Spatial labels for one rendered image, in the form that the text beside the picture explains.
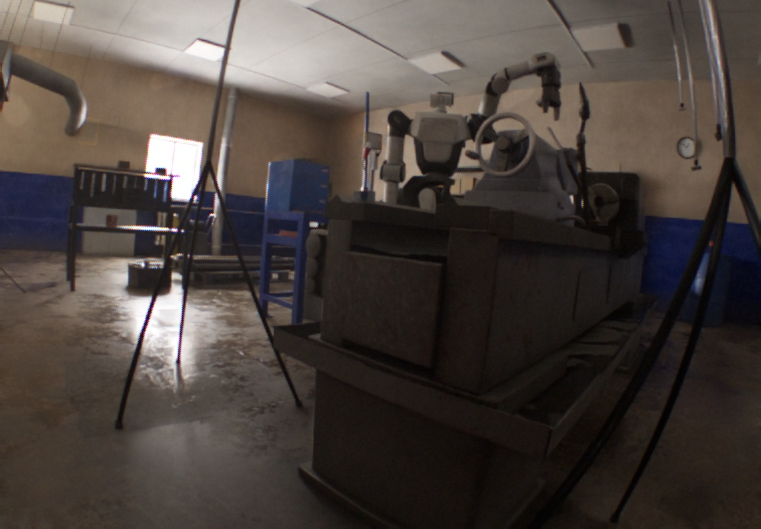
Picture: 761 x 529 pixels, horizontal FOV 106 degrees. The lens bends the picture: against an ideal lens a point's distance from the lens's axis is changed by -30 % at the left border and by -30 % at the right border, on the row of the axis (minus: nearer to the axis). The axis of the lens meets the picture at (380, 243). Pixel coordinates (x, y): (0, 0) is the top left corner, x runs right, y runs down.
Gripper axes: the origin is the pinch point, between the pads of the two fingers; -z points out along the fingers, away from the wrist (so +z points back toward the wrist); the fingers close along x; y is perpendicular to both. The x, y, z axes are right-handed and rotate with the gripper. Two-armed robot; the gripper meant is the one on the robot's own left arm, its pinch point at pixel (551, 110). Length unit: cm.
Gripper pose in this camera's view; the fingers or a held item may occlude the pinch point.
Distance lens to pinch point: 185.2
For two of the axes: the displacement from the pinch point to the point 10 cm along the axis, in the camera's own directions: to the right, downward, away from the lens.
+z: 0.9, -10.0, -0.3
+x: 7.7, 0.5, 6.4
